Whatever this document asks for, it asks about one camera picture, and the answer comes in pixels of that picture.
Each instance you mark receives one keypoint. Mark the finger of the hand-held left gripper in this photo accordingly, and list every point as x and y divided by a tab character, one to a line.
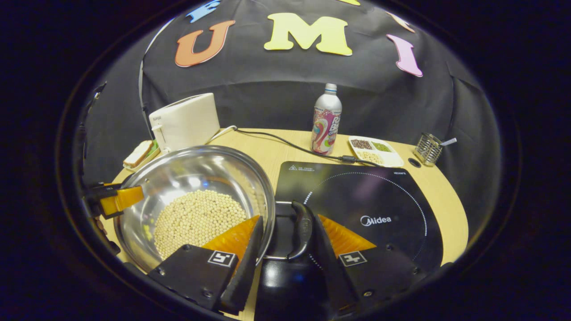
120	199

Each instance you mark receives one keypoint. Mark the white divided bean tray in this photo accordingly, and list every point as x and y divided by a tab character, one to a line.
379	154

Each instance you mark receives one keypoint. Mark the spoon in mesh holder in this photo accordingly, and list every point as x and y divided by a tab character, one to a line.
448	141

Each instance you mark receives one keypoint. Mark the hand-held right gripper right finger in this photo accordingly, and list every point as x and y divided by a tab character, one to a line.
325	267

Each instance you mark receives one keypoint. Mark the black backdrop cloth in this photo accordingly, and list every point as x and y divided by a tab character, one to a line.
267	98

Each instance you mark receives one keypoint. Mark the small green plate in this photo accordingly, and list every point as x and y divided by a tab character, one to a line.
156	152

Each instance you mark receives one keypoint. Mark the pile of yellow beans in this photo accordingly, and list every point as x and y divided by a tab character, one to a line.
196	218

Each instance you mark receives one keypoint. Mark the stainless steel pot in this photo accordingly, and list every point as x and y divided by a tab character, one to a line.
196	169

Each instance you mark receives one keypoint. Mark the black table grommet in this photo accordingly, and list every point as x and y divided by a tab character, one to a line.
414	162

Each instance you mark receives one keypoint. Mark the bread slice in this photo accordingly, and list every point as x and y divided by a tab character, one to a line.
138	154

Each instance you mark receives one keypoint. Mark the white toaster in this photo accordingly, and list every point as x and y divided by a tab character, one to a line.
187	120

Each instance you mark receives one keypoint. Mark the silver drink bottle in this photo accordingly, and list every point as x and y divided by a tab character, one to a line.
326	120

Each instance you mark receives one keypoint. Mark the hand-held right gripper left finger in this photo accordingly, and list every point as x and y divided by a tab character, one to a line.
250	267

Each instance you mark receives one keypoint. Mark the black induction cooktop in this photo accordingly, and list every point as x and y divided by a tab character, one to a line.
379	196

